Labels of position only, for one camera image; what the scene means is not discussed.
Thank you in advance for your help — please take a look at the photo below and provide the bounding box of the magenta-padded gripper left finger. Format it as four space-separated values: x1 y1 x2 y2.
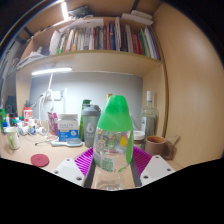
52 147 98 190

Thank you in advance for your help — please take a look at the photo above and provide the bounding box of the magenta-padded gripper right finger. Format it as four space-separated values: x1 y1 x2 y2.
129 145 176 188

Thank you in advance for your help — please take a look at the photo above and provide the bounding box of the clear bottle with green cap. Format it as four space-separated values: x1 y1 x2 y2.
92 94 135 192

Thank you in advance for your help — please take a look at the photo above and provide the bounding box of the brown ceramic mug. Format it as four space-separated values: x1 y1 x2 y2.
144 135 174 160

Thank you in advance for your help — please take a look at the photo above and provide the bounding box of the light blue hairbrush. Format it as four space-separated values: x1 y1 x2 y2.
50 138 83 148

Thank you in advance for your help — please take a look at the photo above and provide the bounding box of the flat round red coaster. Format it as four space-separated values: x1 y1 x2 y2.
30 153 50 168

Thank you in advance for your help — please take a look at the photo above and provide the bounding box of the brown jar with white lid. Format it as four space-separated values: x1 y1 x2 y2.
132 130 146 148

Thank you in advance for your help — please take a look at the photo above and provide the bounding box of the white and blue carton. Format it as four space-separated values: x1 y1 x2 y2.
57 113 80 143

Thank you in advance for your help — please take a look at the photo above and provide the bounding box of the grey shaker bottle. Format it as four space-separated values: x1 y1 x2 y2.
81 104 102 148

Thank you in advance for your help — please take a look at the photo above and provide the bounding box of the magenta pouch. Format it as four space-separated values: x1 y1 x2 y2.
47 111 59 136

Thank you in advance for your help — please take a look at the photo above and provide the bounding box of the clear glass bottle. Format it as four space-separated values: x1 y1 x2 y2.
140 90 159 139

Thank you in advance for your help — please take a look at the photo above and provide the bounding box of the white pill bottle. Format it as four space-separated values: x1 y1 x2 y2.
28 119 37 136

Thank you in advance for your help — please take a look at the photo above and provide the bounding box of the red and white canister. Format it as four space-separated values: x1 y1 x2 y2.
22 106 34 126

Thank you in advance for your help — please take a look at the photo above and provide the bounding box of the white LED light bar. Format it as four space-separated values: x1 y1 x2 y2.
31 67 73 76

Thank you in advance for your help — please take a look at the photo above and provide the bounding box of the wooden shelf unit with books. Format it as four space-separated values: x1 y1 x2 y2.
14 3 167 79

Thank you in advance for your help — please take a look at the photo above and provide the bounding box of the white ceiling light strip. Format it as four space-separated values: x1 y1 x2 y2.
60 0 70 21

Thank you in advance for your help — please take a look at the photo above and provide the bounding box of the white wall power outlet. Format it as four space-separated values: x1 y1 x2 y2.
44 90 63 101

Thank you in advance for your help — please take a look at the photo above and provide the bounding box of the white cable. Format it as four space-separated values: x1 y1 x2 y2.
35 73 59 142

